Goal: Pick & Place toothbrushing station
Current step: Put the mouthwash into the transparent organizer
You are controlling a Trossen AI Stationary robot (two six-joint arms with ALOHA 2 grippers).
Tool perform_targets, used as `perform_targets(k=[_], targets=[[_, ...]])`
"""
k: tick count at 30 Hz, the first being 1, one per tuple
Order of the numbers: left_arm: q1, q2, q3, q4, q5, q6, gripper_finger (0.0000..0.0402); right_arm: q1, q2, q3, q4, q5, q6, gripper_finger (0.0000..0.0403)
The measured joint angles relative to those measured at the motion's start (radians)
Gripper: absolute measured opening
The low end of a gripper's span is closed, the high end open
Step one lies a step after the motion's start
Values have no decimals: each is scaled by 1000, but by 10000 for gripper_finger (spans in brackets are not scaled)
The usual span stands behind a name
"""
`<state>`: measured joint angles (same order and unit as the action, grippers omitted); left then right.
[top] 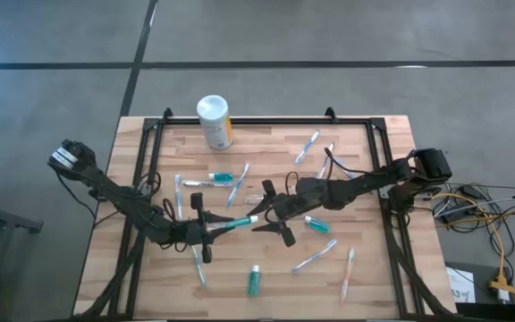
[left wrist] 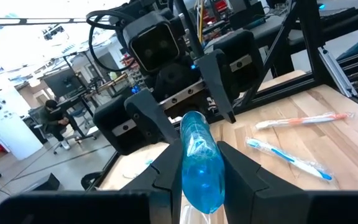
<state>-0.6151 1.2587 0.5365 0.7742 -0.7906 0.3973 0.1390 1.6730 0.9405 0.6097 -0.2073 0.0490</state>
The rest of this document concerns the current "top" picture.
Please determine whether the white yellow wipes canister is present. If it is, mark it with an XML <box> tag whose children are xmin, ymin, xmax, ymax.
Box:
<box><xmin>196</xmin><ymin>94</ymin><xmax>235</xmax><ymax>151</ymax></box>

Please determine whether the black aluminium table frame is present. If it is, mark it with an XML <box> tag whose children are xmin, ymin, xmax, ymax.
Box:
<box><xmin>76</xmin><ymin>106</ymin><xmax>458</xmax><ymax>322</ymax></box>

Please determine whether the red toothbrush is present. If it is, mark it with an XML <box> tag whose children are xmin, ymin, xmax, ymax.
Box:
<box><xmin>315</xmin><ymin>141</ymin><xmax>336</xmax><ymax>180</ymax></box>

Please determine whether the yellow plug connector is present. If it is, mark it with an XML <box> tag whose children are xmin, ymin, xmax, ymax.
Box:
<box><xmin>488</xmin><ymin>275</ymin><xmax>515</xmax><ymax>304</ymax></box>

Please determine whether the white paper sheet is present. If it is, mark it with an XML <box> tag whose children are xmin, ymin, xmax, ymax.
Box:
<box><xmin>444</xmin><ymin>266</ymin><xmax>477</xmax><ymax>305</ymax></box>

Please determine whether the black power adapter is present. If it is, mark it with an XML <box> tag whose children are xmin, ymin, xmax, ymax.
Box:
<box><xmin>460</xmin><ymin>184</ymin><xmax>487</xmax><ymax>201</ymax></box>

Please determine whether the yellow cable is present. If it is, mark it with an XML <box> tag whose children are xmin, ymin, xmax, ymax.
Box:
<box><xmin>431</xmin><ymin>191</ymin><xmax>515</xmax><ymax>287</ymax></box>

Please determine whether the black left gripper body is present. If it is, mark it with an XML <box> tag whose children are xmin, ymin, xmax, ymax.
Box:
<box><xmin>170</xmin><ymin>191</ymin><xmax>215</xmax><ymax>265</ymax></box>

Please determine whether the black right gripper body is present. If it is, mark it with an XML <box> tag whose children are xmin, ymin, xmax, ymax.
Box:
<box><xmin>261</xmin><ymin>179</ymin><xmax>306</xmax><ymax>249</ymax></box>

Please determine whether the black cable bundle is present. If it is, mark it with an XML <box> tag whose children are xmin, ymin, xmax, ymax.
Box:
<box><xmin>431</xmin><ymin>181</ymin><xmax>515</xmax><ymax>281</ymax></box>

